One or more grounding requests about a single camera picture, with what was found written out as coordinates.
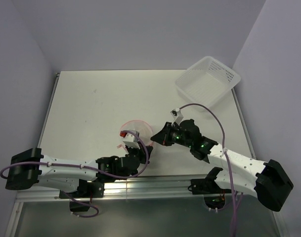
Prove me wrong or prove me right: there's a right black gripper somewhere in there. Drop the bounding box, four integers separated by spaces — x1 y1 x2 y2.
151 121 193 148

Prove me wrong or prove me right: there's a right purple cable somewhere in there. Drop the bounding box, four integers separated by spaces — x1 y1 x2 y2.
178 103 244 237

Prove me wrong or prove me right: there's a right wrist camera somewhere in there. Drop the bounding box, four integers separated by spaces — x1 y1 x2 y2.
170 108 184 125

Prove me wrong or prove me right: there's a white plastic basket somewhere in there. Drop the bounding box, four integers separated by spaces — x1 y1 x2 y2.
175 56 241 109

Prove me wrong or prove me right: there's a white mesh laundry bag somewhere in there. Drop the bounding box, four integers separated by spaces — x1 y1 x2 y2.
117 120 154 151

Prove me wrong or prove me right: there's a purple cable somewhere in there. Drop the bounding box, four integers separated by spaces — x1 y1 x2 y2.
0 130 150 179
178 103 244 237

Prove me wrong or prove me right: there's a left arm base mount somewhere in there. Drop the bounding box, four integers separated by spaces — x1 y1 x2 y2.
67 180 104 212

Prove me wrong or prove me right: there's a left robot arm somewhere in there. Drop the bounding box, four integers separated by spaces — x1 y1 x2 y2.
0 145 153 197

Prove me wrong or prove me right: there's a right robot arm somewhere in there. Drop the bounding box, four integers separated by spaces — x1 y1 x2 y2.
151 119 294 212

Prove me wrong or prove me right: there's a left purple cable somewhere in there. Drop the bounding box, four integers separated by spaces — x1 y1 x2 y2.
0 130 150 179

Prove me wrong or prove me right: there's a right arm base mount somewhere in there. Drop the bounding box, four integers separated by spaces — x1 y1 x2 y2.
187 178 231 211

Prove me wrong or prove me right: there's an aluminium table frame rail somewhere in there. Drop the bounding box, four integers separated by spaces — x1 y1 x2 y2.
15 174 276 202

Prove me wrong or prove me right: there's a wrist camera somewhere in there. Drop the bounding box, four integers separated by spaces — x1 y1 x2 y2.
120 130 139 149
170 108 184 125

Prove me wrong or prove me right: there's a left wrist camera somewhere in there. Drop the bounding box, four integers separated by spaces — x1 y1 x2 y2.
120 130 139 149

